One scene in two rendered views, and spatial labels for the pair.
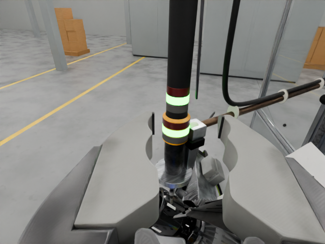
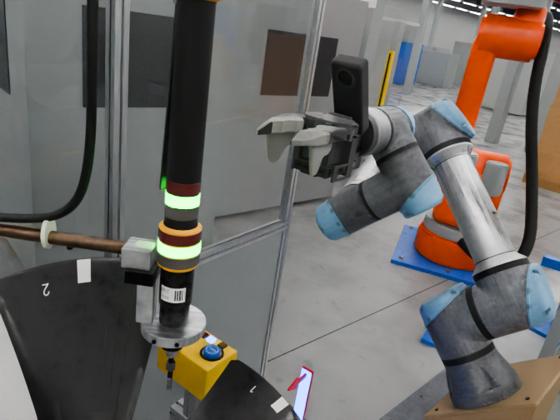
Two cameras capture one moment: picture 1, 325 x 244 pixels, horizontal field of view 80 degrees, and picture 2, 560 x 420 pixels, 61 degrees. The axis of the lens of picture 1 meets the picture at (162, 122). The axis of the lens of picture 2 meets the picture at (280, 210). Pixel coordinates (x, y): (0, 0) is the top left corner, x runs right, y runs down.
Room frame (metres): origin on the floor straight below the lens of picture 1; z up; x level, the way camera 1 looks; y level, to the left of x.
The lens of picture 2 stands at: (0.59, 0.28, 1.78)
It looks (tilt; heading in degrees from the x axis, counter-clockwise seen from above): 21 degrees down; 211
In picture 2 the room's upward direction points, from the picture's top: 9 degrees clockwise
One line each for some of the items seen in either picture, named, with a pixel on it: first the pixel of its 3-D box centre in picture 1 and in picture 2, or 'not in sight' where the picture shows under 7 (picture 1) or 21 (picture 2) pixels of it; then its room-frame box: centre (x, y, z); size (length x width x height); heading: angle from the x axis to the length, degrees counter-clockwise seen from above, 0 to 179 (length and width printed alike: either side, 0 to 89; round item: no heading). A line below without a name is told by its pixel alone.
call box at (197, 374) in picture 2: not in sight; (196, 361); (-0.11, -0.30, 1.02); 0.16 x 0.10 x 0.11; 87
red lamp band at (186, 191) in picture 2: (178, 88); (183, 184); (0.27, -0.02, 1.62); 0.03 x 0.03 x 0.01
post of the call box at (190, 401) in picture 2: not in sight; (192, 394); (-0.11, -0.30, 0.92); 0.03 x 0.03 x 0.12; 87
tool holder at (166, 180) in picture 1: (178, 151); (167, 289); (0.27, -0.03, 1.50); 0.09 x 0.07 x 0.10; 122
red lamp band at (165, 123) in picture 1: (176, 119); (180, 232); (0.27, -0.02, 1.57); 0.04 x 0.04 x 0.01
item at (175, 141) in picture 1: (175, 133); (178, 255); (0.27, -0.02, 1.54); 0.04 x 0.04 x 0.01
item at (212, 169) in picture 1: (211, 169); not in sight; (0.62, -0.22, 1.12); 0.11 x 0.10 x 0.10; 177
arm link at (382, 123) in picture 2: not in sight; (361, 132); (-0.11, -0.01, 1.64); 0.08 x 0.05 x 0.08; 87
